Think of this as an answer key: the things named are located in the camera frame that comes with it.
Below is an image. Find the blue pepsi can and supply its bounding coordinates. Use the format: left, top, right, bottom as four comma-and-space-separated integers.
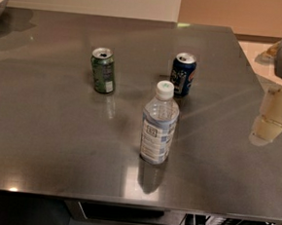
170, 53, 196, 97

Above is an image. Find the clear blue plastic bottle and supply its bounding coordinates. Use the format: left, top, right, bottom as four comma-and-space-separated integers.
140, 80, 179, 165

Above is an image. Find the green soda can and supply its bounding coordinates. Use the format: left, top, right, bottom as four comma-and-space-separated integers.
91, 47, 116, 94

